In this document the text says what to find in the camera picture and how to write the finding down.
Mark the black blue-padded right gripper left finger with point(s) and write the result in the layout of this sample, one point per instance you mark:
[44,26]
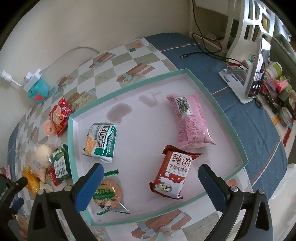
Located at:
[44,222]

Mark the round biscuit green packet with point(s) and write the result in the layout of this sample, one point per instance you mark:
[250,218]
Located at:
[109,195]

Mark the teal box with red label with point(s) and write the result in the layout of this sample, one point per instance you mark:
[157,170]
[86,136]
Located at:
[39,91]

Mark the white chair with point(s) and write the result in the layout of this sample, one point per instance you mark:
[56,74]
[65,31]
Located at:
[252,22]

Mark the yellow cake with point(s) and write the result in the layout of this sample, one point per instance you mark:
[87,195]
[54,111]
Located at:
[33,184]

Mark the red milk biscuit packet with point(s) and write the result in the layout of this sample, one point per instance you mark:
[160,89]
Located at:
[172,173]

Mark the smartphone on stand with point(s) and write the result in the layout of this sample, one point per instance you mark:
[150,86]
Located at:
[258,69]

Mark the green white biscuit packet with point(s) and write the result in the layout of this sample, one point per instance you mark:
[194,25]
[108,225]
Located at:
[61,163]

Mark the white power strip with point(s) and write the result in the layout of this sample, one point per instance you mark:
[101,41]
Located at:
[32,81]

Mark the green white cracker packet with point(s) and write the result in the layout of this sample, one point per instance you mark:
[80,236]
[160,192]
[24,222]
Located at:
[100,141]

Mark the round cream bun in bag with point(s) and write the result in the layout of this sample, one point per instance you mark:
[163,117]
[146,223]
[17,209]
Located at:
[40,160]

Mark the white phone stand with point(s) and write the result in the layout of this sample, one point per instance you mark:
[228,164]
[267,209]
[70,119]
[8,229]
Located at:
[237,80]

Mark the red cartoon snack packet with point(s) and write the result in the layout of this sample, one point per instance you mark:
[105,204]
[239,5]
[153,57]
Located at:
[59,115]

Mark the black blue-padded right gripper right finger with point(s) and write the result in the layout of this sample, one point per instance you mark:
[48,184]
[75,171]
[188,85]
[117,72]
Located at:
[229,200]

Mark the pink snack packet with barcode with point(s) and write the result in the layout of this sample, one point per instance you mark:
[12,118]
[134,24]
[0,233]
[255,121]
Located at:
[192,126]

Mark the round peach jelly cup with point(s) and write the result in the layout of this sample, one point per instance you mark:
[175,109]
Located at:
[49,128]

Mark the orange striped snack packet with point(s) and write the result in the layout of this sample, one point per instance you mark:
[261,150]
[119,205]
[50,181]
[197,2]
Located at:
[50,182]

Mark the white tray with teal rim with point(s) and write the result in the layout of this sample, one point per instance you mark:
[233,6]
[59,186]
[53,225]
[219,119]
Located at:
[147,123]

